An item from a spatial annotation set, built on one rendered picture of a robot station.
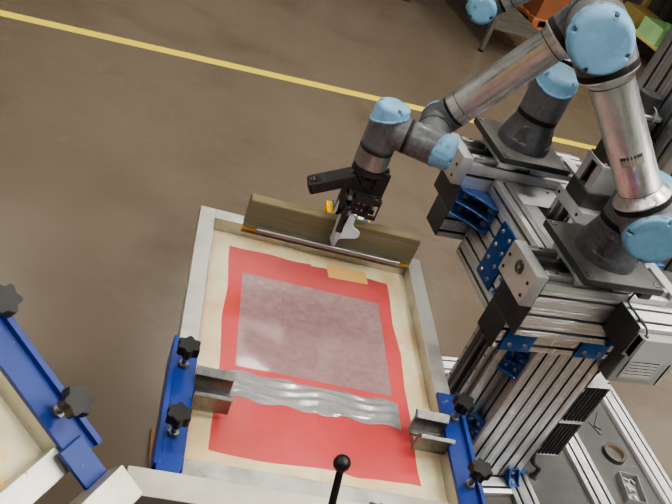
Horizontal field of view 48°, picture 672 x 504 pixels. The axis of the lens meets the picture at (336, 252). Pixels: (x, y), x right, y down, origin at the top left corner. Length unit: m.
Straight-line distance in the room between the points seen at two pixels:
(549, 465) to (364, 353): 1.35
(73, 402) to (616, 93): 1.08
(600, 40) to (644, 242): 0.42
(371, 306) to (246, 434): 0.54
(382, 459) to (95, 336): 1.60
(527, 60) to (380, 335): 0.68
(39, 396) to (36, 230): 2.25
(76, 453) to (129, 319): 1.91
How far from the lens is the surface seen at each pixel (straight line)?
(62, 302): 3.00
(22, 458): 1.12
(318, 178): 1.66
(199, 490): 1.24
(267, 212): 1.69
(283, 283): 1.78
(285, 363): 1.59
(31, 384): 1.09
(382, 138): 1.58
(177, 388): 1.41
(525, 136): 2.15
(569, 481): 2.90
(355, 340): 1.71
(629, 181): 1.60
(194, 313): 1.58
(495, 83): 1.65
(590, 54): 1.47
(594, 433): 3.16
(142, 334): 2.93
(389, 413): 1.59
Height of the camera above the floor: 2.04
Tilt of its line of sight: 34 degrees down
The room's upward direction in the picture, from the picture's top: 23 degrees clockwise
